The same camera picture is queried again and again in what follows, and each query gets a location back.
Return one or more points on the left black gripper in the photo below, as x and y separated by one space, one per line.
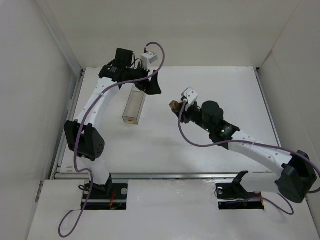
146 80

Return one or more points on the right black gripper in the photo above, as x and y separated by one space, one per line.
185 115

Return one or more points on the wood cube with letter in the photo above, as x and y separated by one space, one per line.
175 105

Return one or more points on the clear plastic drawer box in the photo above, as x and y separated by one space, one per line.
134 106

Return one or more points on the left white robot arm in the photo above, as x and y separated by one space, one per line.
82 135

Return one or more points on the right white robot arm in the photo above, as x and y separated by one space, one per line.
292 174

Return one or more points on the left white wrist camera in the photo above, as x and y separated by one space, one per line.
148 58

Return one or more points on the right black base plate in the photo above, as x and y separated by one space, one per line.
234 197

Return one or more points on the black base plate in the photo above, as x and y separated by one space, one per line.
234 197
115 200

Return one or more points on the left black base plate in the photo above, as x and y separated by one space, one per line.
115 200

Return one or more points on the aluminium front rail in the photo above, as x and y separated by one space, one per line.
150 176

